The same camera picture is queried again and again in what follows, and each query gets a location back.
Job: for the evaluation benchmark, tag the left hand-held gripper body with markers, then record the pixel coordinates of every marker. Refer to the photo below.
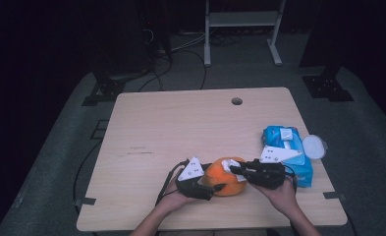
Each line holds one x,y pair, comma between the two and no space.
191,172

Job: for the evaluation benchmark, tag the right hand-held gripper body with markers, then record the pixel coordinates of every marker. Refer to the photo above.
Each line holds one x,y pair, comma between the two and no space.
269,173

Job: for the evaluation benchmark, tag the orange fruit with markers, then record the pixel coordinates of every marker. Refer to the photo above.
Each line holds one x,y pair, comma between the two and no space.
223,183

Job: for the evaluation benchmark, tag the white wet wipe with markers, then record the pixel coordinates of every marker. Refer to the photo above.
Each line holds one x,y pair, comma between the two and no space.
228,163

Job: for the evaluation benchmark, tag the blue wet wipes pack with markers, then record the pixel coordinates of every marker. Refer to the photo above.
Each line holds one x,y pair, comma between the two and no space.
274,134

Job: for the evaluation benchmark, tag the person's right hand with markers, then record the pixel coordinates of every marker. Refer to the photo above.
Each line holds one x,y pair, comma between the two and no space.
284,198

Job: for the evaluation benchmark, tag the person's left hand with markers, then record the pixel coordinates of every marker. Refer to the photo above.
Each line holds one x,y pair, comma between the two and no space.
171,201

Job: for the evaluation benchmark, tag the white round lid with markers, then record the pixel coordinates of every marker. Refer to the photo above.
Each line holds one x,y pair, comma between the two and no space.
314,147

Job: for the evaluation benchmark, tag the grey tape strip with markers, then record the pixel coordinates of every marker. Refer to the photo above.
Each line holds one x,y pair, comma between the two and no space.
333,195
85,201

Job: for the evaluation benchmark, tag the black stand base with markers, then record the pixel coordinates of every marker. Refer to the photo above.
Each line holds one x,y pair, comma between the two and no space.
328,88
105,90

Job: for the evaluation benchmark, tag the white metal stand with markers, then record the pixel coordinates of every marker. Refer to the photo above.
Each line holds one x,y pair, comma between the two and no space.
243,19

